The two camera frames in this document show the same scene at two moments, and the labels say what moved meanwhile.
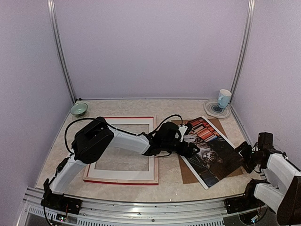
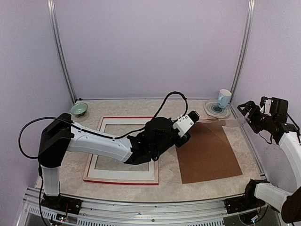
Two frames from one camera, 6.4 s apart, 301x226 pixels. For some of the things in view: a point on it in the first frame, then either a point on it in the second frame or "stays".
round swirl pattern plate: [212, 109] stays
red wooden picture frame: [154, 181] stays
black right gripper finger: [245, 150] → [249, 109]
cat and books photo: [217, 159] → [227, 122]
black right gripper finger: [249, 166] → [257, 123]
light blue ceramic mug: [224, 98] stays
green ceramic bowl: [79, 108] stays
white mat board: [126, 175] stays
